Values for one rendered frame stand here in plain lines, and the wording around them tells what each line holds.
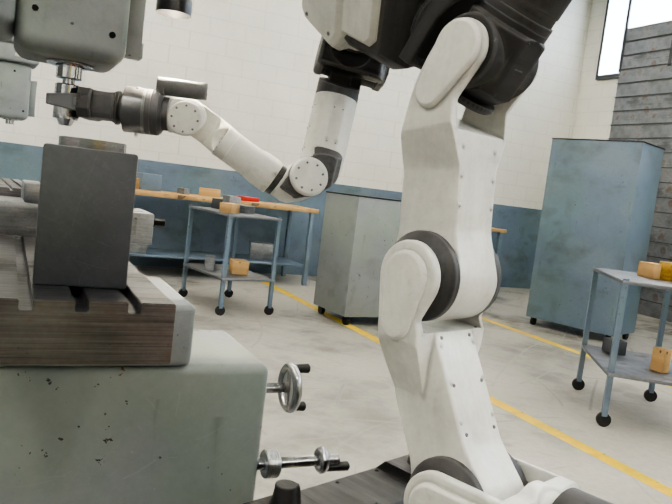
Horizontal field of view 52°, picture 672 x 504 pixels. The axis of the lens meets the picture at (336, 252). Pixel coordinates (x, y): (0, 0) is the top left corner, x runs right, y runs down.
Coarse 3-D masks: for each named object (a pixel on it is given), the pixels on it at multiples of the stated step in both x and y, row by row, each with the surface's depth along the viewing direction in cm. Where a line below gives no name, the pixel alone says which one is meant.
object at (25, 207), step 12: (24, 180) 149; (24, 192) 140; (36, 192) 141; (0, 204) 138; (12, 204) 139; (24, 204) 140; (36, 204) 141; (0, 216) 138; (12, 216) 139; (24, 216) 140; (36, 216) 142; (144, 216) 151; (0, 228) 138; (12, 228) 139; (24, 228) 140; (132, 228) 151; (144, 228) 151; (132, 240) 151; (144, 240) 152
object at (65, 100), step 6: (48, 96) 128; (54, 96) 128; (60, 96) 129; (66, 96) 129; (72, 96) 129; (48, 102) 128; (54, 102) 128; (60, 102) 129; (66, 102) 129; (72, 102) 129; (66, 108) 129; (72, 108) 129
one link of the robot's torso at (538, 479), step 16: (528, 464) 109; (416, 480) 103; (432, 480) 101; (448, 480) 99; (528, 480) 109; (544, 480) 107; (560, 480) 104; (416, 496) 102; (432, 496) 100; (448, 496) 98; (464, 496) 97; (480, 496) 95; (512, 496) 96; (528, 496) 96; (544, 496) 97
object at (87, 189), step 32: (64, 160) 90; (96, 160) 91; (128, 160) 92; (64, 192) 90; (96, 192) 92; (128, 192) 93; (64, 224) 91; (96, 224) 92; (128, 224) 94; (64, 256) 91; (96, 256) 93; (128, 256) 94
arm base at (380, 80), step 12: (324, 48) 137; (324, 60) 137; (336, 60) 137; (348, 60) 137; (360, 60) 137; (372, 60) 138; (348, 72) 139; (360, 72) 138; (372, 72) 138; (384, 72) 139
